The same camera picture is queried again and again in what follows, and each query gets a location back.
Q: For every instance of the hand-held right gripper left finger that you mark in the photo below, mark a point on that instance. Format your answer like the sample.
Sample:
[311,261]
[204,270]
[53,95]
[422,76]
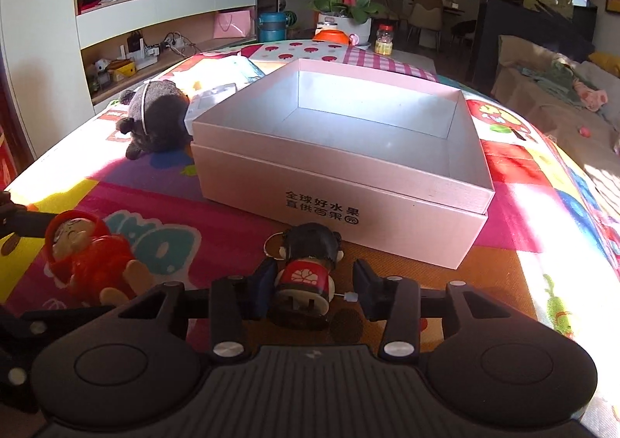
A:
[266,284]

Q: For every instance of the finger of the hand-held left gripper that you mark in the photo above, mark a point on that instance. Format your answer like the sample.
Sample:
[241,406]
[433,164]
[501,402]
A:
[29,224]
[19,346]

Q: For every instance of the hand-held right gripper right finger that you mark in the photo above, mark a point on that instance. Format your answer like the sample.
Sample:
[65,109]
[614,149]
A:
[363,290]

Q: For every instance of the black-haired wind-up figure toy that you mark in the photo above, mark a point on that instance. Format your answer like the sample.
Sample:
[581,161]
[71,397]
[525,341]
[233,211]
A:
[302,278]

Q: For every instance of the red doll toy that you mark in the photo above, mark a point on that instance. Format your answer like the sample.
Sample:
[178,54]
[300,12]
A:
[97,259]

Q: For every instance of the white cardboard box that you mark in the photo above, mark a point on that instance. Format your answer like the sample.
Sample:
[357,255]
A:
[315,196]

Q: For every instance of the black plush toy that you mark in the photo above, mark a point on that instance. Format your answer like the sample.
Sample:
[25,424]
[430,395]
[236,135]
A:
[160,118]

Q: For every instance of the colourful cartoon mat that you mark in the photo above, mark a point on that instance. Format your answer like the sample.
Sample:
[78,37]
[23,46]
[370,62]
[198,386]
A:
[513,225]

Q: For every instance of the yellow box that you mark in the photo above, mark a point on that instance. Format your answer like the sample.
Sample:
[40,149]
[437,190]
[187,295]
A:
[121,69]

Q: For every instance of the light blue plastic bag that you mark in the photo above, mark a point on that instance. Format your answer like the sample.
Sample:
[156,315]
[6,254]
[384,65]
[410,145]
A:
[237,70]

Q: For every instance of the red cloth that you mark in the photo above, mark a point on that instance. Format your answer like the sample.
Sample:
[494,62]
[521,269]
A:
[92,2]

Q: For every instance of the beige sofa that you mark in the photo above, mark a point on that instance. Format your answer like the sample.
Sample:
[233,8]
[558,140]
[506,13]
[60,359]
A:
[533,109]

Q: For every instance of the red-lidded jar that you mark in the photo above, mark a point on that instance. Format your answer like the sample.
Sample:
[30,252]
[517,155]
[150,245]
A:
[383,41]

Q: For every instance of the orange bowl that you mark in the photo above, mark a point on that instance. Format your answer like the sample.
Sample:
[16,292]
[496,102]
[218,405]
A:
[332,37]

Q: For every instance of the blue container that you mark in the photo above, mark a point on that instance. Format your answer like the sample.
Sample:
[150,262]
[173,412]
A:
[271,26]

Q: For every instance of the white shelf unit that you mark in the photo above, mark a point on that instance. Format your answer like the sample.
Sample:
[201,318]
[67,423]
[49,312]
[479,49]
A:
[169,7]

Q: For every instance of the pink gift bag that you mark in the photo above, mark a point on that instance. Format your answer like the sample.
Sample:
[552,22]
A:
[232,24]

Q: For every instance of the green ball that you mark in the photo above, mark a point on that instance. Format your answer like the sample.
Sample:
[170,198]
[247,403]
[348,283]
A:
[290,18]

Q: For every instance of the small red toy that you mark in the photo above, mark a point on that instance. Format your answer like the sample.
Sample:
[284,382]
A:
[583,131]

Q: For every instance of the dark dining chair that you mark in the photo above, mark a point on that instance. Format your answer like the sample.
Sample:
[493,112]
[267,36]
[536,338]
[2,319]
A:
[465,31]

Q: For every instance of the green cloth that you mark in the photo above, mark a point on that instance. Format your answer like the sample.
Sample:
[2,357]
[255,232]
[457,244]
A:
[547,80]

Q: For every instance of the beige dining chair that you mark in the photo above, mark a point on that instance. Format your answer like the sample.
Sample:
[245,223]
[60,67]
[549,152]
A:
[425,17]

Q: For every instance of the pink cloth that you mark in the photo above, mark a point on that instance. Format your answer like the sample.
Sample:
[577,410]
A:
[591,96]

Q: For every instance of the black cabinet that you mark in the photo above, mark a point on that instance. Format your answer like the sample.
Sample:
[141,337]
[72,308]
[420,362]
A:
[533,21]

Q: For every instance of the yellow cushion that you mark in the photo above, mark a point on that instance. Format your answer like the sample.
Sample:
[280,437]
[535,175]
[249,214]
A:
[605,64]

